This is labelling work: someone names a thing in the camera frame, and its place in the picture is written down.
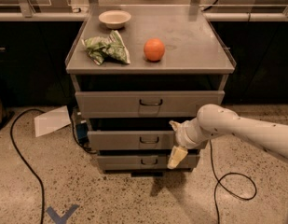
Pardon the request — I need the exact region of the orange fruit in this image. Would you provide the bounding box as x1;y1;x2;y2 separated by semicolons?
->
144;38;165;62

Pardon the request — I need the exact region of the black cable left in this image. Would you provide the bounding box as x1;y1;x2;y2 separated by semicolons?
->
9;108;46;224

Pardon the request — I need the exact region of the grey top drawer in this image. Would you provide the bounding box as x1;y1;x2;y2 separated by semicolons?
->
75;91;225;118

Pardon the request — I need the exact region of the grey bottom drawer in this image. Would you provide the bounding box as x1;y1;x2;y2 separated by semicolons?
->
96;153;201;172

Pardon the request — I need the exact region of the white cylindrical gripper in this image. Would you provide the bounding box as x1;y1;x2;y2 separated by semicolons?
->
167;119;211;169

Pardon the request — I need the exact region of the blue tape mark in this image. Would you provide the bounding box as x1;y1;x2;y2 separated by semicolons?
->
46;203;80;224

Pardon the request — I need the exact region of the black cable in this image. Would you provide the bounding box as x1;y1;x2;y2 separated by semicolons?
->
208;139;258;224
9;108;46;224

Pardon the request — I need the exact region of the black cable right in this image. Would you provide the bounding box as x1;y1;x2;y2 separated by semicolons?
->
208;139;258;224

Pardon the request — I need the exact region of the grey drawer cabinet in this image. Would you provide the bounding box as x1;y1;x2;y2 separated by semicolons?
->
66;5;235;173

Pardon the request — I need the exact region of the grey drawer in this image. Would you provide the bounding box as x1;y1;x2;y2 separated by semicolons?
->
75;91;225;118
88;131;176;151
96;153;201;172

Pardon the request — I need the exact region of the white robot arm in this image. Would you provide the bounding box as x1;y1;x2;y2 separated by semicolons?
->
167;105;288;169

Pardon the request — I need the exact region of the white paper sheet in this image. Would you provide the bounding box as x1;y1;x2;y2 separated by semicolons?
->
34;106;71;137

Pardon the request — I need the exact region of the white bowl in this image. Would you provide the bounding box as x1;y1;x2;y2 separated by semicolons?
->
99;10;131;29

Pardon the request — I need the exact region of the blue power box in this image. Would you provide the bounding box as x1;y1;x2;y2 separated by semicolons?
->
75;123;89;144

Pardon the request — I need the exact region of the green chip bag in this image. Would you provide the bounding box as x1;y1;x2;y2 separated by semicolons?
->
82;30;130;65

